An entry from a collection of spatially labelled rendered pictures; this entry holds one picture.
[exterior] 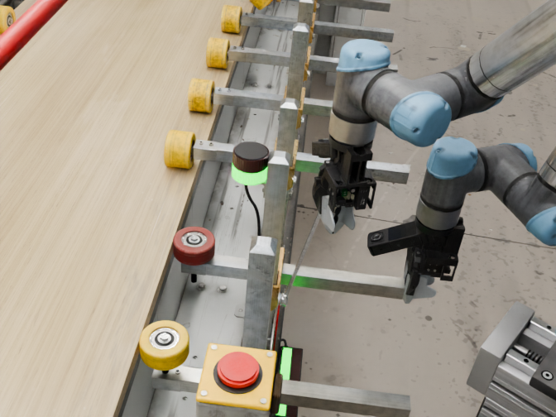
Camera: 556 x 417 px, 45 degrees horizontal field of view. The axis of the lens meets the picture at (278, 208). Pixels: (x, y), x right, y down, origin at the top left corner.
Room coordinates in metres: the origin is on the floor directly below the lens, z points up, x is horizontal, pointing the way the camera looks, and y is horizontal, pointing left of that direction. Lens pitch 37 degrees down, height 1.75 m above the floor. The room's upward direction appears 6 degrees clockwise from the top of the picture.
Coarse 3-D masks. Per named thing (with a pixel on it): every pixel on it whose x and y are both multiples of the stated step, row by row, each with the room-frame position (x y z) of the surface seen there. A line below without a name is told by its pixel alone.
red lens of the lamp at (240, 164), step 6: (234, 150) 0.92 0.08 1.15; (234, 156) 0.91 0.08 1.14; (234, 162) 0.91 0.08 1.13; (240, 162) 0.90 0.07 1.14; (246, 162) 0.90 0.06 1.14; (252, 162) 0.90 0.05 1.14; (258, 162) 0.90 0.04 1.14; (264, 162) 0.91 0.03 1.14; (240, 168) 0.90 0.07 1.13; (246, 168) 0.90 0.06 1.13; (252, 168) 0.90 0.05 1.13; (258, 168) 0.90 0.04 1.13; (264, 168) 0.91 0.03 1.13
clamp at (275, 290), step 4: (280, 248) 1.01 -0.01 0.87; (284, 248) 1.01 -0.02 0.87; (280, 252) 1.00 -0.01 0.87; (284, 252) 1.00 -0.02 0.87; (280, 256) 0.99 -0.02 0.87; (280, 260) 0.98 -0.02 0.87; (280, 264) 0.96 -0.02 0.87; (280, 268) 0.95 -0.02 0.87; (280, 272) 0.94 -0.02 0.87; (280, 276) 0.93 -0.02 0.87; (276, 280) 0.92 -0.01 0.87; (276, 284) 0.91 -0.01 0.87; (276, 288) 0.90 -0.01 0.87; (272, 292) 0.89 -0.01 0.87; (276, 292) 0.90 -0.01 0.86; (272, 296) 0.88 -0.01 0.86; (276, 296) 0.89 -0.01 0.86; (272, 300) 0.88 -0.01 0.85; (276, 300) 0.88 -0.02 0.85; (272, 304) 0.88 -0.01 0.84; (276, 304) 0.88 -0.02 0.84; (272, 308) 0.88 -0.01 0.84
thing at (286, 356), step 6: (288, 348) 0.90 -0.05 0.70; (282, 354) 0.89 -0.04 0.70; (288, 354) 0.89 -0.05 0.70; (282, 360) 0.87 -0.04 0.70; (288, 360) 0.87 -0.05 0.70; (282, 366) 0.86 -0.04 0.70; (288, 366) 0.86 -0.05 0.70; (282, 372) 0.84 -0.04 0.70; (288, 372) 0.84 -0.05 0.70; (288, 378) 0.83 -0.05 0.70; (282, 408) 0.76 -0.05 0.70; (282, 414) 0.75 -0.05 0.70
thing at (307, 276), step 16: (224, 256) 0.98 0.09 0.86; (192, 272) 0.95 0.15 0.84; (208, 272) 0.95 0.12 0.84; (224, 272) 0.95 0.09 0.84; (240, 272) 0.95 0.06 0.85; (288, 272) 0.95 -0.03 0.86; (304, 272) 0.96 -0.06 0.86; (320, 272) 0.96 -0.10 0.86; (336, 272) 0.97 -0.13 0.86; (352, 272) 0.97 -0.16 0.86; (320, 288) 0.95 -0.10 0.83; (336, 288) 0.95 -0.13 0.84; (352, 288) 0.95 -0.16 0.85; (368, 288) 0.94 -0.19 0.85; (384, 288) 0.94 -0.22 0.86; (400, 288) 0.94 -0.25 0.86
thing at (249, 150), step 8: (240, 144) 0.94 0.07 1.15; (248, 144) 0.94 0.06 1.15; (256, 144) 0.95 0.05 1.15; (240, 152) 0.92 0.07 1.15; (248, 152) 0.92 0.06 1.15; (256, 152) 0.92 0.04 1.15; (264, 152) 0.92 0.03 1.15; (248, 160) 0.90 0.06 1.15; (256, 160) 0.90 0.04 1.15; (264, 184) 0.91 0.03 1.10; (248, 192) 0.93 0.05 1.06; (264, 192) 0.91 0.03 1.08; (256, 208) 0.92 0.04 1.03; (256, 216) 0.92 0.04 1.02
